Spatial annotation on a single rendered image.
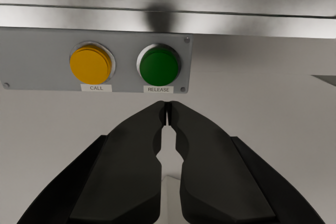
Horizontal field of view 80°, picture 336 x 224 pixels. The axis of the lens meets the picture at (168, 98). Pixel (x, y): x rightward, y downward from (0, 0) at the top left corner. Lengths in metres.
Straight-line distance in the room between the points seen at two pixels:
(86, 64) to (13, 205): 0.50
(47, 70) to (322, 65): 0.40
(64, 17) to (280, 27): 0.21
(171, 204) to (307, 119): 0.31
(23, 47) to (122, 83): 0.10
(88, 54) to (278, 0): 0.19
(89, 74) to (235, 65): 0.23
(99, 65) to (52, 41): 0.05
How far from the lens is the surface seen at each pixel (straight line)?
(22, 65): 0.27
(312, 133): 0.50
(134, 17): 0.21
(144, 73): 0.21
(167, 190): 0.45
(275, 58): 0.37
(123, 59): 0.22
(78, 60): 0.22
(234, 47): 0.34
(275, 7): 0.24
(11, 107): 0.45
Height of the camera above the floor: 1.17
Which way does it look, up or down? 61 degrees down
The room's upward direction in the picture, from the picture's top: 177 degrees clockwise
